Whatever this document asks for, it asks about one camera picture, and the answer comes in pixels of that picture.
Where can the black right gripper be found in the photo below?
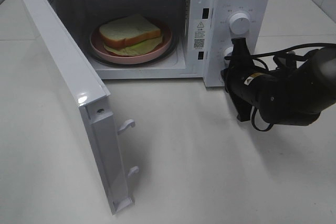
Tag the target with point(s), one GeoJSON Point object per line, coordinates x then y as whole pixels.
{"type": "Point", "coordinates": [244, 81]}

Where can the round microwave door button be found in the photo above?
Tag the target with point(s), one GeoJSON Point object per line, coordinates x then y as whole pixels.
{"type": "Point", "coordinates": [221, 79]}

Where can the white microwave knob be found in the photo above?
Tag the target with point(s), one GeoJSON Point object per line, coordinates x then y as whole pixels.
{"type": "Point", "coordinates": [239, 22]}
{"type": "Point", "coordinates": [227, 53]}

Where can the white bread sandwich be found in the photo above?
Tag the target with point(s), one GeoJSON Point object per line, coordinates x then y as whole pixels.
{"type": "Point", "coordinates": [130, 36]}

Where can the white microwave door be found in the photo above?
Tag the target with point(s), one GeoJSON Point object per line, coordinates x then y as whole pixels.
{"type": "Point", "coordinates": [85, 99]}

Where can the pink round plate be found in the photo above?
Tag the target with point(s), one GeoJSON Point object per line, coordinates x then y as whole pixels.
{"type": "Point", "coordinates": [131, 40]}

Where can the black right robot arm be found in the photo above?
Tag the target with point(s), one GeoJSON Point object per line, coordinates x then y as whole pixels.
{"type": "Point", "coordinates": [289, 87]}

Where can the white warning label sticker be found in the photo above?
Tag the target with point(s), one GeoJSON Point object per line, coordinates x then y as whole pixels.
{"type": "Point", "coordinates": [199, 34]}

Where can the glass microwave turntable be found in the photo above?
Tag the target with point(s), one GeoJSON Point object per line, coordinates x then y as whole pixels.
{"type": "Point", "coordinates": [173, 48]}

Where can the white microwave oven body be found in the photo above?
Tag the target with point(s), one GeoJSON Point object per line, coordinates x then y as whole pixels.
{"type": "Point", "coordinates": [81, 17]}

